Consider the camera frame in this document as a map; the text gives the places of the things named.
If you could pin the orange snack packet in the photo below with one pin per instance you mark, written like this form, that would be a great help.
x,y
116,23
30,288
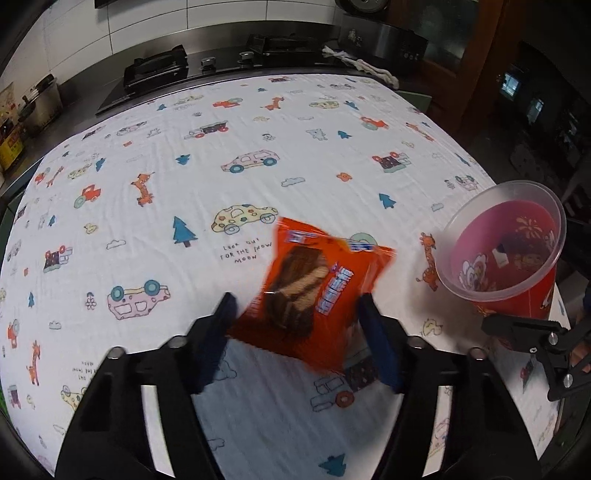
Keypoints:
x,y
332,258

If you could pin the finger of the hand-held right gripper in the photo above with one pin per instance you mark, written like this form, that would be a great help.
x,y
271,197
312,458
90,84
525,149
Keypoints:
x,y
554,341

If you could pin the black gas stove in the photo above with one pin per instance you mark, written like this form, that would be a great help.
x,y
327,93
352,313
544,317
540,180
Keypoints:
x,y
221,78

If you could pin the brown wooden cabinet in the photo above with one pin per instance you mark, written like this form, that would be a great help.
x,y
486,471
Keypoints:
x,y
452,55

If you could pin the white cartoon printed cloth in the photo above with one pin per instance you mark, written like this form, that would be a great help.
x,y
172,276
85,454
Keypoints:
x,y
184,161

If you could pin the dark sauce bottle yellow label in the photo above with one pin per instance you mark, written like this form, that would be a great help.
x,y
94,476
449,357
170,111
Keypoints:
x,y
11,147

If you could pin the black countertop appliance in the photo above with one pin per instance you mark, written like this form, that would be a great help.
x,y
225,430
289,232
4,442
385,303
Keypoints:
x,y
388,46

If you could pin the steel stove knob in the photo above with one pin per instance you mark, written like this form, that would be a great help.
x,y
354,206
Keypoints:
x,y
245,57
208,61

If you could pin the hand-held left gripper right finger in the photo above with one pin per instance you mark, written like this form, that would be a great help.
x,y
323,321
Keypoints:
x,y
381,341

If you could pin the red plastic cup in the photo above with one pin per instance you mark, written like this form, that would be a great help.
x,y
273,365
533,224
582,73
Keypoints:
x,y
508,300

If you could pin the white rag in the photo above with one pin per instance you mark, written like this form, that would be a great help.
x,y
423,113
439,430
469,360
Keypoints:
x,y
364,64

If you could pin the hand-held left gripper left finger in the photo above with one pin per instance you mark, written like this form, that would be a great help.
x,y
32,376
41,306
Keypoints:
x,y
214,341

